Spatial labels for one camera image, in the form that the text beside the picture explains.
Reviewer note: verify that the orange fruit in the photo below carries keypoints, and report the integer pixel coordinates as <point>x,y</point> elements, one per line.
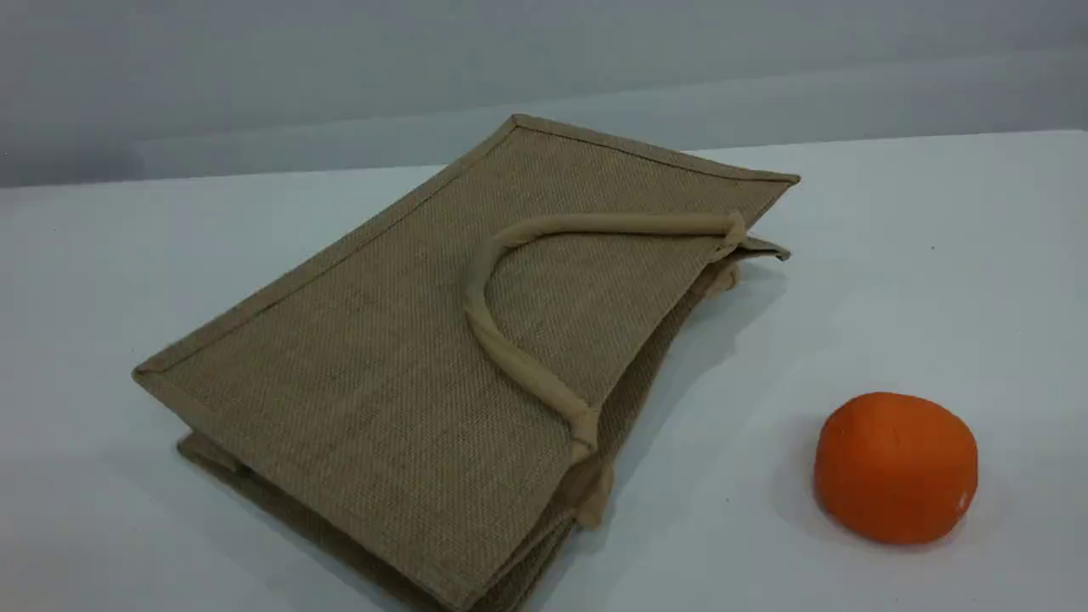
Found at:
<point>897,467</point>

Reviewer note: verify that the brown burlap tote bag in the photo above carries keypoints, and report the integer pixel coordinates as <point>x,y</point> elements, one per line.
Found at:
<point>382,382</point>

